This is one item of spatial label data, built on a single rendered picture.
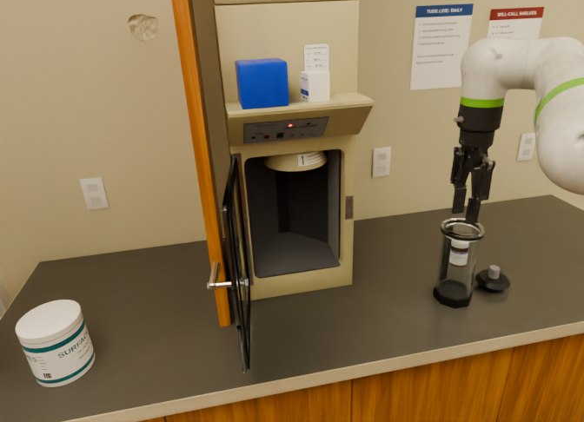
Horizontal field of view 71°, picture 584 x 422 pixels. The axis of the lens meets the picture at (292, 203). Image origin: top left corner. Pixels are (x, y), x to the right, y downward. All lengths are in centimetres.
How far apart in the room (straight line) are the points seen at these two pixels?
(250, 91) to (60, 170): 86
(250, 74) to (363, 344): 69
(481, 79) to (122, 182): 114
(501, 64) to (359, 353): 72
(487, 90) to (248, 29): 53
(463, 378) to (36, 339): 104
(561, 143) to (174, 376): 88
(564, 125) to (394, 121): 104
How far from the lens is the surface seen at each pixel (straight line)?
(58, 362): 109
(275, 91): 87
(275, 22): 97
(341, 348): 106
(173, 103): 142
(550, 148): 60
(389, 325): 114
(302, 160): 106
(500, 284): 130
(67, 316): 108
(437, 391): 126
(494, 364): 129
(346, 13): 101
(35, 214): 164
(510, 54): 99
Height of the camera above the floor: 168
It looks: 25 degrees down
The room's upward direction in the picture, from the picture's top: 3 degrees counter-clockwise
